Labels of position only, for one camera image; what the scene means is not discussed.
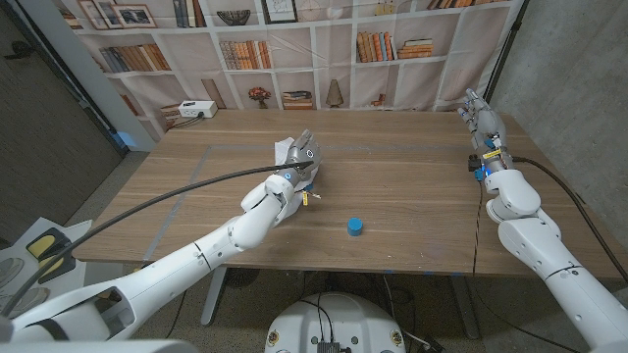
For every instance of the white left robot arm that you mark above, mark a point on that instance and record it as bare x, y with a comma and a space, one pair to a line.
196, 255

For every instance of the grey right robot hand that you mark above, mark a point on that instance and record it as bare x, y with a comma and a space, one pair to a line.
486, 130

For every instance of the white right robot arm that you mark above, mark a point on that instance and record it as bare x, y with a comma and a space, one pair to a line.
539, 245

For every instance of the grey torso connector box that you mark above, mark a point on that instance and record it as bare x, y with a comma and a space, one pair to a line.
328, 348

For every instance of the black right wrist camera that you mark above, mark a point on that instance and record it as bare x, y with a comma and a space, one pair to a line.
474, 163

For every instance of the grey table leg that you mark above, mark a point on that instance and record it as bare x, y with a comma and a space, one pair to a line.
465, 306
213, 299

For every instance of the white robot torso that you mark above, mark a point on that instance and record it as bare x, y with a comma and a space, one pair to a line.
338, 323

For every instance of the printed bookshelf backdrop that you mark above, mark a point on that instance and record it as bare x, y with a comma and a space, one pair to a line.
333, 64

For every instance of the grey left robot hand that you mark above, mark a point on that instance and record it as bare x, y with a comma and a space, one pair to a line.
304, 153

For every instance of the black backdrop stand pole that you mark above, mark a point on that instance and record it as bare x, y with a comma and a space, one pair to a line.
505, 49

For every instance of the blue cylinder block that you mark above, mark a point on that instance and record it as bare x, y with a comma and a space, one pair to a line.
355, 227

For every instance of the white floor board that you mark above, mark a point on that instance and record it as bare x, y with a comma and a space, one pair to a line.
73, 233

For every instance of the white cloth napkin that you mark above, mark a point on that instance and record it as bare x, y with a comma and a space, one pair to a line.
282, 149

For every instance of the black round ribbed disc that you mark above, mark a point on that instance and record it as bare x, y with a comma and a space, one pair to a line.
244, 279

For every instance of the yellow black foot pedal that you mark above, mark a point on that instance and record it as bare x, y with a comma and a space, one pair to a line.
40, 244
61, 267

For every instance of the white box device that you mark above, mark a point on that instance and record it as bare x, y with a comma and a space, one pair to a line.
197, 109

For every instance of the grey sneaker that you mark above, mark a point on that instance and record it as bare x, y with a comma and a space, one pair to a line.
29, 296
9, 270

